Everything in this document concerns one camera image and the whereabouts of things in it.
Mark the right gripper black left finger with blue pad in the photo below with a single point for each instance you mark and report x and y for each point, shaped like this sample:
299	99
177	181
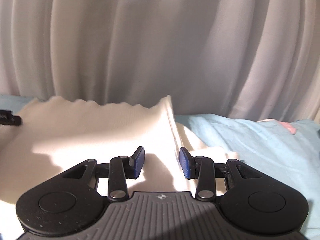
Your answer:
76	198

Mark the cream ribbed knit sweater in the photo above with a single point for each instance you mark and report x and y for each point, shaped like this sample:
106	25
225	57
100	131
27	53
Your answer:
58	134

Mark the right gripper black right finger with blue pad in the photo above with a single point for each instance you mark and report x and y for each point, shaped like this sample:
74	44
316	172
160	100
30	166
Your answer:
247	198

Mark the beige pleated curtain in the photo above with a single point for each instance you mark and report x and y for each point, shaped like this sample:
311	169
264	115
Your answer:
247	59

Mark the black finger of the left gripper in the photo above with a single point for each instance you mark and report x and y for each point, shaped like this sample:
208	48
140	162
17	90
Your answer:
7	118

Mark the light blue patterned bedsheet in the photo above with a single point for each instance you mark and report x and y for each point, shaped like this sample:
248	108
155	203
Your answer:
288	152

